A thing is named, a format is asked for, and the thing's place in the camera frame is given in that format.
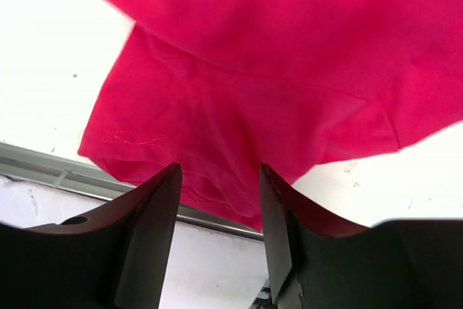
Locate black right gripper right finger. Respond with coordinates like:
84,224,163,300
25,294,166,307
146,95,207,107
260,164,462,308

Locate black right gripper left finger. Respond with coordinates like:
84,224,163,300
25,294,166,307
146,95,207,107
1,164,182,308

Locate red t shirt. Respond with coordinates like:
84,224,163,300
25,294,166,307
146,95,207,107
79,0,462,229

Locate aluminium table frame rail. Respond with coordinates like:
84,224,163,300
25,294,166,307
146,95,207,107
1,143,263,241

